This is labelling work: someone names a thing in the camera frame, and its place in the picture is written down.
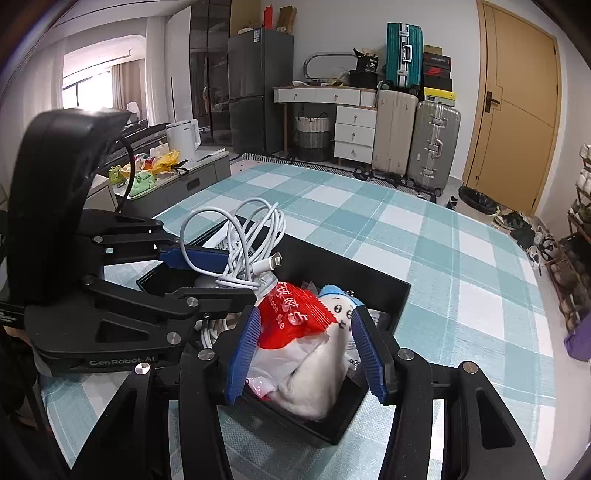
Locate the silver suitcase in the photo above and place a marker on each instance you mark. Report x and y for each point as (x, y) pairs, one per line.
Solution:
(434, 143)

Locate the yellow wooden door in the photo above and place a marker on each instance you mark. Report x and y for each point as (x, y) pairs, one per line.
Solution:
(512, 115)

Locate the group of loose shoes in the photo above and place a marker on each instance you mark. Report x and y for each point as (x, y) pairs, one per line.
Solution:
(521, 233)

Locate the black shoe box red logo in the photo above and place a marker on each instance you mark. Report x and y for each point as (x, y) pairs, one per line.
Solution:
(437, 71)

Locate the oval mirror frame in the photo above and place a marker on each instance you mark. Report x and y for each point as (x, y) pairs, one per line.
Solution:
(308, 62)

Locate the brown shoe box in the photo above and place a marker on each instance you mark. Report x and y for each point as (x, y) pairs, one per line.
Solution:
(436, 50)

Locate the black paper bag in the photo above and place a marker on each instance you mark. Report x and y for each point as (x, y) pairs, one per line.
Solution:
(364, 74)

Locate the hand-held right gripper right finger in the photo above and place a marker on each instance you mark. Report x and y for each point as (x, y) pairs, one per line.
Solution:
(369, 355)

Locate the purple bag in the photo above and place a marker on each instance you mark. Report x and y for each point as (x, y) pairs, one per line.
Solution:
(579, 339)

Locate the beige suitcase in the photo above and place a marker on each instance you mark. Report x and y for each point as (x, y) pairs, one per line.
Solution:
(392, 134)

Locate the black glass cabinet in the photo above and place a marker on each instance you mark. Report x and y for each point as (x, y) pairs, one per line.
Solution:
(210, 78)

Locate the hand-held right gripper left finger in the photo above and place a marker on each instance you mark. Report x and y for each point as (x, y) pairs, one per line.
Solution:
(244, 355)

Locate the white desk with drawers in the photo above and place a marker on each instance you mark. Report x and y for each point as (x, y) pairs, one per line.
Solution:
(353, 134)

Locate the beige curtain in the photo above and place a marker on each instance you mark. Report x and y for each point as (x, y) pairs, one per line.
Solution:
(127, 92)

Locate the red snack packet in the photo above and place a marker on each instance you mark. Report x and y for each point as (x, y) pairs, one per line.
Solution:
(286, 318)

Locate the teal checked tablecloth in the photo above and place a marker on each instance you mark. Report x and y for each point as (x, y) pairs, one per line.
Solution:
(415, 240)

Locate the black storage box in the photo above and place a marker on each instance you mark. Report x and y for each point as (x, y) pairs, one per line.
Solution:
(351, 277)

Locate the woven laundry basket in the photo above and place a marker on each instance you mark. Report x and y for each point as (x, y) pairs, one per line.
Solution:
(313, 138)

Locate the yellow black shoe box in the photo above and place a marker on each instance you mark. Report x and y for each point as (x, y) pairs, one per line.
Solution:
(439, 95)

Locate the white appliance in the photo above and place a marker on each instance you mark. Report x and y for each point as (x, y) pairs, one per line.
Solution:
(182, 136)

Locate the yellow plastic bag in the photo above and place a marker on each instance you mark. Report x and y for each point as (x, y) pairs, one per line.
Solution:
(165, 162)

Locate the grey side table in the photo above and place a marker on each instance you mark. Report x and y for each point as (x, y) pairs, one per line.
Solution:
(194, 182)

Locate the wooden shoe rack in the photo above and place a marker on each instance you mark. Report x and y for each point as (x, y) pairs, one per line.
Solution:
(570, 286)

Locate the teal suitcase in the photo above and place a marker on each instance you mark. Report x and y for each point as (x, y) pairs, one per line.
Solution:
(401, 55)

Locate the collection of racked shoes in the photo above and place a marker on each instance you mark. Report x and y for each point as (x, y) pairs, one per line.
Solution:
(575, 258)

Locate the white printed packet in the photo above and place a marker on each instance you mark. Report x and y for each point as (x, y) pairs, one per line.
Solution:
(219, 241)

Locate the white plush toy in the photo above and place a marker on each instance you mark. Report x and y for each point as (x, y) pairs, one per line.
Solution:
(318, 378)

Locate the grey refrigerator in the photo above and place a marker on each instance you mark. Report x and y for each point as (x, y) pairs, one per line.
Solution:
(258, 92)

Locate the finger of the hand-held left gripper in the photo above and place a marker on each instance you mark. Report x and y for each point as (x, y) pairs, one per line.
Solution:
(198, 258)
(161, 314)

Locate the cardboard box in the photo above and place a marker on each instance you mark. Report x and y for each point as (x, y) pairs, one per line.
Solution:
(286, 21)

